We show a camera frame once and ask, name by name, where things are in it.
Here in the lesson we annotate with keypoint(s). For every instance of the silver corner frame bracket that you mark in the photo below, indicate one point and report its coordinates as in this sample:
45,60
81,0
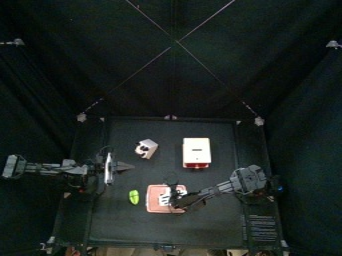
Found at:
81,117
259,121

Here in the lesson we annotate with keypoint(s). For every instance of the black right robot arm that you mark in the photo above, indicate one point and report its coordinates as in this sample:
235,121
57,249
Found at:
247,180

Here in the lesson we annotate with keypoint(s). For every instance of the black aluminium frame rail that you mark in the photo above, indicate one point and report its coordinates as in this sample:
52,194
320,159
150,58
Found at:
168,119

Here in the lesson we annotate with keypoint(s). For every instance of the green toy vegetable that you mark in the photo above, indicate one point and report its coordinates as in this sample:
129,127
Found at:
133,196

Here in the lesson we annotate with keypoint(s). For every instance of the white patterned toy item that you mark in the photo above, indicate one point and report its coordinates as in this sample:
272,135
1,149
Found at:
164,200

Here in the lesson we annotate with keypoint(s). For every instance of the silver cloth clamp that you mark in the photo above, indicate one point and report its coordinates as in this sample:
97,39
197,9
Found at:
332,44
16,42

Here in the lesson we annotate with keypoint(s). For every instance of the white toy knife block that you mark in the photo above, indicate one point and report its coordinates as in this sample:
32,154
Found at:
146,148

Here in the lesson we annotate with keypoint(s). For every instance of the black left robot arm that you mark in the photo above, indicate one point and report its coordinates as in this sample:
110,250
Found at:
41,168

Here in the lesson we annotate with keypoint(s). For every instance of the small silver frame bracket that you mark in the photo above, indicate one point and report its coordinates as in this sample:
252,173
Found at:
169,117

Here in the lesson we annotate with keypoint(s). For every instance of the white box with red base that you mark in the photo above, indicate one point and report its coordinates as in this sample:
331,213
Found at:
196,152

